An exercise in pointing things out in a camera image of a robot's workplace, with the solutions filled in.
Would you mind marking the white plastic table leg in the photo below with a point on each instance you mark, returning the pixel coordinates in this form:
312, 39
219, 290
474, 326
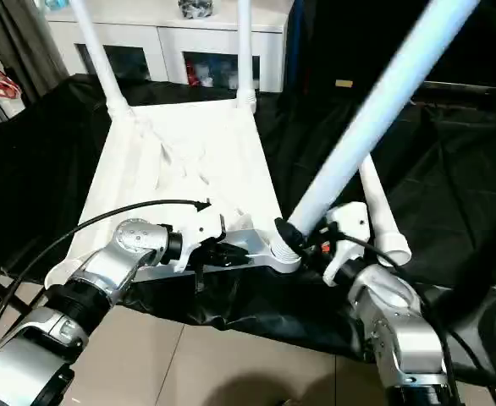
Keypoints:
375, 110
96, 51
245, 46
383, 211

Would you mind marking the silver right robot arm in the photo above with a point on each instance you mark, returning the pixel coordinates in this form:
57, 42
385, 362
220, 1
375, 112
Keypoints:
396, 321

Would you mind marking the white glass-door cabinet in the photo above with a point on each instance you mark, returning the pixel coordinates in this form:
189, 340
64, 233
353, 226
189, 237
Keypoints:
163, 38

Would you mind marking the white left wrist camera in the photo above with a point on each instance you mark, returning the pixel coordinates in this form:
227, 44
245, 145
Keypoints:
201, 228

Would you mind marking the small grey cabinet ornament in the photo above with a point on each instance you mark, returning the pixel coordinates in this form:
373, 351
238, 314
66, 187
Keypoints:
197, 8

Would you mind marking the red bottle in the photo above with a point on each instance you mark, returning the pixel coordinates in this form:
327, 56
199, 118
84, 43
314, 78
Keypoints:
193, 76

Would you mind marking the small tan box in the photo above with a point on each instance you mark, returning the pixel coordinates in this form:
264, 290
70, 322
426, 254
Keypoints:
344, 84

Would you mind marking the grey curtain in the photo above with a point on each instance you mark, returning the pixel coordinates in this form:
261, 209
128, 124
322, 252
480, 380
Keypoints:
19, 42

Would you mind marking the black plastic mat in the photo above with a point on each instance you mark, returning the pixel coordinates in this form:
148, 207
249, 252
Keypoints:
468, 211

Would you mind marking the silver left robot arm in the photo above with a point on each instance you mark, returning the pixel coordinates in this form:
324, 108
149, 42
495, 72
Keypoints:
104, 271

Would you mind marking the white plastic table top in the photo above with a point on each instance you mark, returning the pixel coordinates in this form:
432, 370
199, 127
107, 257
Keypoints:
189, 161

